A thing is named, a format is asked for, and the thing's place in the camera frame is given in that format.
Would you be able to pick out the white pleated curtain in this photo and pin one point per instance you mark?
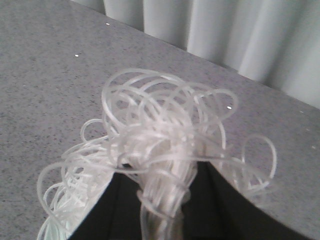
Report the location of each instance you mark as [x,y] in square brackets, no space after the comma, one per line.
[274,42]

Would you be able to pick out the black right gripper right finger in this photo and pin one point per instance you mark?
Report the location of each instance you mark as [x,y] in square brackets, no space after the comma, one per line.
[216,211]

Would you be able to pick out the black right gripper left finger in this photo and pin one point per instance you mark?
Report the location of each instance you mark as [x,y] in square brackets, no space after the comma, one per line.
[116,215]

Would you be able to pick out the white vermicelli noodle bundle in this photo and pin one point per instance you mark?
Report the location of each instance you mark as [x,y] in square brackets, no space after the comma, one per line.
[155,128]

